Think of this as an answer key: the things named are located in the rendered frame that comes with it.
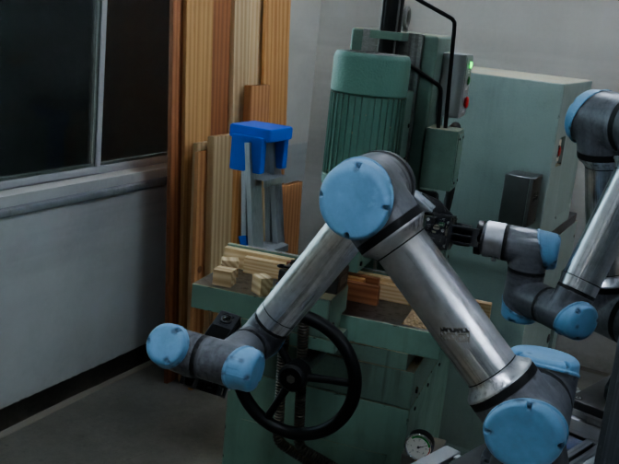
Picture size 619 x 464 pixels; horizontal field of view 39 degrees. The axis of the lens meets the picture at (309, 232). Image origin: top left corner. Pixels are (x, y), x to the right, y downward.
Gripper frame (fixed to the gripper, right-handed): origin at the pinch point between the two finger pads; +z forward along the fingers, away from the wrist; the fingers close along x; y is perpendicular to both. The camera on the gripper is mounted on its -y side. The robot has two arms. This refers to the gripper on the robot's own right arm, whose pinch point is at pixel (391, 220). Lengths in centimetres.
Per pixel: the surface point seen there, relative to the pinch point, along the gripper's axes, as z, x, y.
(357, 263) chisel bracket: 8.9, 12.0, -13.7
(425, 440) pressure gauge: -15.3, 45.4, -1.6
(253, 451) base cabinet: 25, 61, -11
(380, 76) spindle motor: 8.4, -30.4, -3.3
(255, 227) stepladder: 64, 15, -91
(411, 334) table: -8.0, 23.9, -4.1
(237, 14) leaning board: 112, -65, -158
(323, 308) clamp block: 9.8, 20.7, 6.1
